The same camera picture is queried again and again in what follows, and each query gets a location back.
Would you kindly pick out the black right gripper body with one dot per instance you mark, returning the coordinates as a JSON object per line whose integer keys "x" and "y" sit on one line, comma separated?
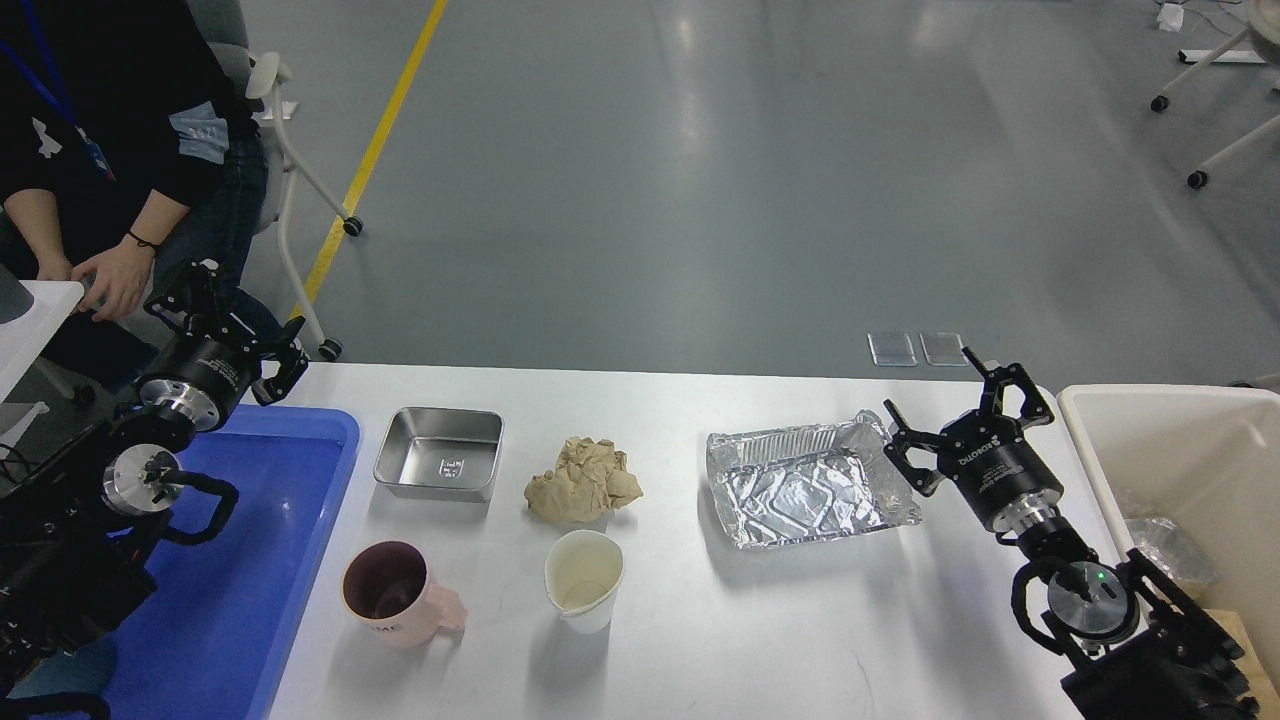
{"x": 990, "y": 461}

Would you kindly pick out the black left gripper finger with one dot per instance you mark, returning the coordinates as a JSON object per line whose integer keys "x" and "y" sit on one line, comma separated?
{"x": 276, "y": 366}
{"x": 192, "y": 305}

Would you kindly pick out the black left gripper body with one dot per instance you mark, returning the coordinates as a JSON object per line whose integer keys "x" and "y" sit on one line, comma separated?
{"x": 201, "y": 378}

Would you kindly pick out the pink mug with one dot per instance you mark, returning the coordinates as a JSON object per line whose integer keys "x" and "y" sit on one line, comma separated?
{"x": 392, "y": 589}

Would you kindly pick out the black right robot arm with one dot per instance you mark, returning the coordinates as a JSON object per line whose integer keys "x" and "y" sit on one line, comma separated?
{"x": 1139, "y": 646}

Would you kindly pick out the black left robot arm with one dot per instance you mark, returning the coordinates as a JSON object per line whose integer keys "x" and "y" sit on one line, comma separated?
{"x": 77, "y": 531}

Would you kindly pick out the person's left hand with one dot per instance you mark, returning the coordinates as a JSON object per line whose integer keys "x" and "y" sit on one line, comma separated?
{"x": 118, "y": 277}

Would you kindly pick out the person's right hand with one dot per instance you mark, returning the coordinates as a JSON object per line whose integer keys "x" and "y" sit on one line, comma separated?
{"x": 54, "y": 268}

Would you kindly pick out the clear floor plate right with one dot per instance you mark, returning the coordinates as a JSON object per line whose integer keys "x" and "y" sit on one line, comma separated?
{"x": 943, "y": 348}

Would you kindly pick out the clear floor plate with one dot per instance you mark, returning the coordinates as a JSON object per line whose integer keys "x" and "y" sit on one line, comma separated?
{"x": 943, "y": 348}
{"x": 893, "y": 349}

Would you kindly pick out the clear floor plate left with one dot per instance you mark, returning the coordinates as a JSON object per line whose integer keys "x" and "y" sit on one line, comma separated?
{"x": 893, "y": 349}

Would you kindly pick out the aluminium foil tray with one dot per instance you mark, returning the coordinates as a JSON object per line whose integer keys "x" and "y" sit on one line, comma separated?
{"x": 816, "y": 483}

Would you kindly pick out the seated person in black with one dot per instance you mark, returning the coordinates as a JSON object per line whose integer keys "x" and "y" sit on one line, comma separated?
{"x": 117, "y": 120}

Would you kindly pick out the small white side table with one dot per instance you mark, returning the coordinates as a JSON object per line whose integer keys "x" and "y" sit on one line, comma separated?
{"x": 32, "y": 313}

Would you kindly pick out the square stainless steel tray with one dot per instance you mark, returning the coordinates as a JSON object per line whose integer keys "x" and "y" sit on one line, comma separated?
{"x": 440, "y": 454}

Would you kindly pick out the white plastic bin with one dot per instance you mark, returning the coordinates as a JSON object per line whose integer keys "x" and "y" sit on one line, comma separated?
{"x": 1207, "y": 459}

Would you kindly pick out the crumpled clear plastic in bin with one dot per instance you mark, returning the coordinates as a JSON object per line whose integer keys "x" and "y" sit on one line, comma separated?
{"x": 1167, "y": 545}

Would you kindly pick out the white rolling chair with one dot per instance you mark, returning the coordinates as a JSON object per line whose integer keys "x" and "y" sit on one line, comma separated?
{"x": 259, "y": 78}

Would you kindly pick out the blue plastic tray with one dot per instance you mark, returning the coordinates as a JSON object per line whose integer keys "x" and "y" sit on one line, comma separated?
{"x": 212, "y": 641}

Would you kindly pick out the crumpled brown paper ball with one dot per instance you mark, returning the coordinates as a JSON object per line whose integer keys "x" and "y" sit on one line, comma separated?
{"x": 590, "y": 479}

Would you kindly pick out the white paper cup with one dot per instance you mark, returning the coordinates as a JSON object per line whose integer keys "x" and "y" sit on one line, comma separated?
{"x": 582, "y": 574}

